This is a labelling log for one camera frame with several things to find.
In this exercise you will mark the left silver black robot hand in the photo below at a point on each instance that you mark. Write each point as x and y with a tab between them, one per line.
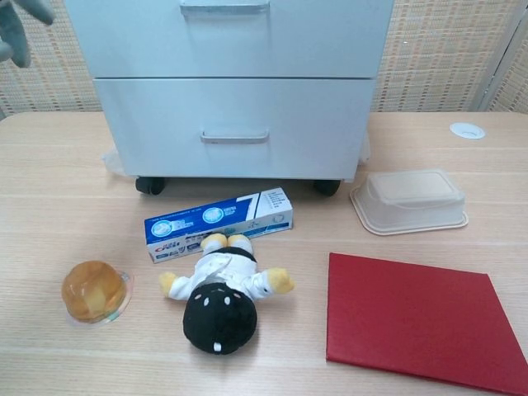
20	24

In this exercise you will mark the white middle-height drawer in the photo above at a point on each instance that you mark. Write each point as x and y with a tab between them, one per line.
247	45

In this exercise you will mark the white deep drawer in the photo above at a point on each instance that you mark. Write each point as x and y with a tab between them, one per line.
165	123

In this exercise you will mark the black caster wheel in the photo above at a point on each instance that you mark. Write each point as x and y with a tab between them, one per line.
328	188
149	185

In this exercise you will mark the orange jelly cup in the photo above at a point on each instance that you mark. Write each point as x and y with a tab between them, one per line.
92	290

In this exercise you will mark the blue white toothpaste box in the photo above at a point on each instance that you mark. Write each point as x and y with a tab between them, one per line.
231	214

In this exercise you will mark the plush doll in white uniform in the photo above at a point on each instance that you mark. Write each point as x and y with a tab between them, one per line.
218	313

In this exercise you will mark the beige plastic food container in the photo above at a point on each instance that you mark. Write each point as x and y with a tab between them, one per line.
412	198

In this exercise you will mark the red notebook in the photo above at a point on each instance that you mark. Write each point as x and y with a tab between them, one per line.
412	313

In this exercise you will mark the grey partition frame post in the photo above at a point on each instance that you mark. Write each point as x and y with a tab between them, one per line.
501	62

